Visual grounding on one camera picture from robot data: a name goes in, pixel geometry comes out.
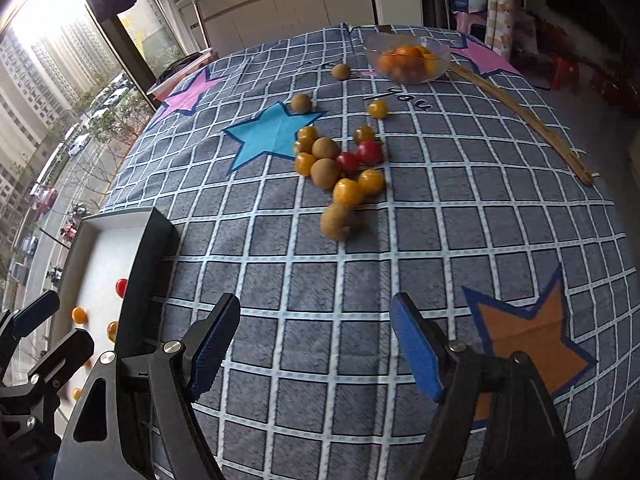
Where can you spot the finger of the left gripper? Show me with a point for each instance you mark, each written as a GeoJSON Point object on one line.
{"type": "Point", "coordinates": [65, 359]}
{"type": "Point", "coordinates": [31, 317]}

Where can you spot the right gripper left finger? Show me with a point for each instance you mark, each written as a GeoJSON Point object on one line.
{"type": "Point", "coordinates": [206, 343]}

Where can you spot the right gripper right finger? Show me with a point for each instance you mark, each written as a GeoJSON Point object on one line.
{"type": "Point", "coordinates": [422, 343]}

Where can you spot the brown longan front pile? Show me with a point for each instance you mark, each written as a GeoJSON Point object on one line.
{"type": "Point", "coordinates": [338, 222]}

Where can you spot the brown longan pile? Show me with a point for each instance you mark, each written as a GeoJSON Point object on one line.
{"type": "Point", "coordinates": [324, 173]}
{"type": "Point", "coordinates": [338, 222]}
{"type": "Point", "coordinates": [325, 148]}

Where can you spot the red cherry tomato pile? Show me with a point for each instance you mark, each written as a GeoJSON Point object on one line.
{"type": "Point", "coordinates": [348, 163]}
{"type": "Point", "coordinates": [370, 153]}

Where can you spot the white tray dark rim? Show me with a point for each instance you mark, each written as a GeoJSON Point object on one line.
{"type": "Point", "coordinates": [121, 244]}

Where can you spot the yellow cherry tomato pile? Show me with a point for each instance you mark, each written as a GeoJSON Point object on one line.
{"type": "Point", "coordinates": [303, 164]}
{"type": "Point", "coordinates": [348, 193]}
{"type": "Point", "coordinates": [307, 133]}
{"type": "Point", "coordinates": [371, 182]}

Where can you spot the checkered star tablecloth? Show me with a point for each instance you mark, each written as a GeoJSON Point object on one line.
{"type": "Point", "coordinates": [480, 222]}

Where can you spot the orange tomato pile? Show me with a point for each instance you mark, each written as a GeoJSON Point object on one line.
{"type": "Point", "coordinates": [363, 133]}

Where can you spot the long wooden stick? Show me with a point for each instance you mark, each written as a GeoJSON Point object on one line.
{"type": "Point", "coordinates": [559, 145]}

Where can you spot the yellow tomato near bowl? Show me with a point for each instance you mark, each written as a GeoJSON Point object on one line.
{"type": "Point", "coordinates": [377, 109]}

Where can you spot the pink storage bin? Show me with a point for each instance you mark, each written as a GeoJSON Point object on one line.
{"type": "Point", "coordinates": [174, 73]}

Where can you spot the brown longan by star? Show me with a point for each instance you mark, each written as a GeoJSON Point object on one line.
{"type": "Point", "coordinates": [301, 104]}

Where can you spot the clear glass fruit bowl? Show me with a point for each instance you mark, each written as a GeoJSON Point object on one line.
{"type": "Point", "coordinates": [406, 59]}

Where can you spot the brown longan near bowl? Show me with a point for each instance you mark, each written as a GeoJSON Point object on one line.
{"type": "Point", "coordinates": [341, 71]}

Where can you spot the red plastic stool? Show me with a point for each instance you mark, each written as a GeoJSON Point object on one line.
{"type": "Point", "coordinates": [565, 73]}

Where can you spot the pink plastic stool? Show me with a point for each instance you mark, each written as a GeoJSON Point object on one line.
{"type": "Point", "coordinates": [471, 23]}

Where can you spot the white cabinet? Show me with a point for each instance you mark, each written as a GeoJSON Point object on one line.
{"type": "Point", "coordinates": [233, 25]}

